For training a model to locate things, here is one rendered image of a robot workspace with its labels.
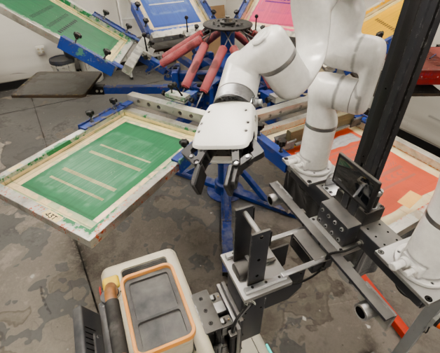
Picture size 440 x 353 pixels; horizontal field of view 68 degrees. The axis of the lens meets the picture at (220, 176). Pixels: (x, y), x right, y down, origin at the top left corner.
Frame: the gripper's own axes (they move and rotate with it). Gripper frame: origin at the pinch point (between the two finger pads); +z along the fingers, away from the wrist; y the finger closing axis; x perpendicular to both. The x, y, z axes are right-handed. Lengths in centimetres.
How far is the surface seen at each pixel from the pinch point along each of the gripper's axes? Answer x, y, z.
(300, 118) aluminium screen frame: -85, 1, -94
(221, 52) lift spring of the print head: -64, 45, -126
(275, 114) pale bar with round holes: -79, 13, -91
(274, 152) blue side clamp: -70, 8, -61
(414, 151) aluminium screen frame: -90, -50, -76
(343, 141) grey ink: -87, -20, -80
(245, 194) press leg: -179, 52, -103
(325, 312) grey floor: -168, -13, -19
